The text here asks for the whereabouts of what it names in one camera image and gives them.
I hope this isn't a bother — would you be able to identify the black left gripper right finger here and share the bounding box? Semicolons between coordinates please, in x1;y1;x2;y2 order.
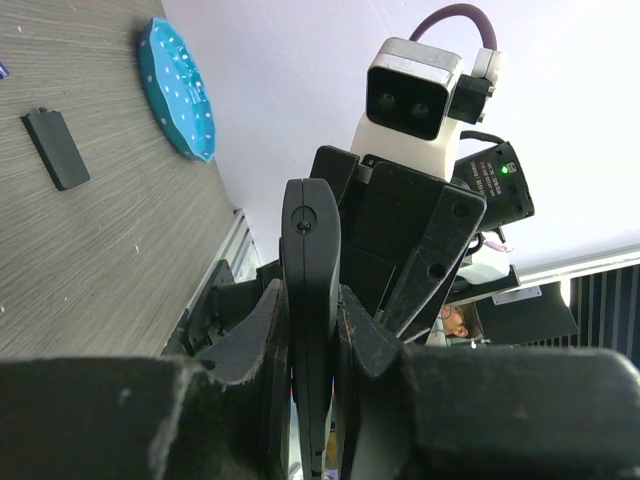
335;287;639;479

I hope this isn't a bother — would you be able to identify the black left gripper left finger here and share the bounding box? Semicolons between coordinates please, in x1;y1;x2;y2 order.
1;280;289;479

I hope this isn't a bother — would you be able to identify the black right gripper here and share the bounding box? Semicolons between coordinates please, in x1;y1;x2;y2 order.
310;145;486;338

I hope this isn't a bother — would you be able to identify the black remote control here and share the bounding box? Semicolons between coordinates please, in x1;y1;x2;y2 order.
280;178;341;479

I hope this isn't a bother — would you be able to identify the black battery cover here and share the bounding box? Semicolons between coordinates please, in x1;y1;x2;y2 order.
21;108;91;191

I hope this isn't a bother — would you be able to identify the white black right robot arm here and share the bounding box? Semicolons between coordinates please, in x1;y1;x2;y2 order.
311;131;535;342

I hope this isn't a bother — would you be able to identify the person in background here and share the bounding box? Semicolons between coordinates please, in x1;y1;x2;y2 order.
425;303;484;346

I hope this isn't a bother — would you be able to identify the blue polka dot plate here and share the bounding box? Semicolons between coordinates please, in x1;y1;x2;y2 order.
136;17;216;163

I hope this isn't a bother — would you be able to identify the purple blue battery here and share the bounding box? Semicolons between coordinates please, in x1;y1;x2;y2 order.
0;62;10;79

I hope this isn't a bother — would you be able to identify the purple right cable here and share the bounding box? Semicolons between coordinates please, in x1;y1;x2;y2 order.
408;3;506;126

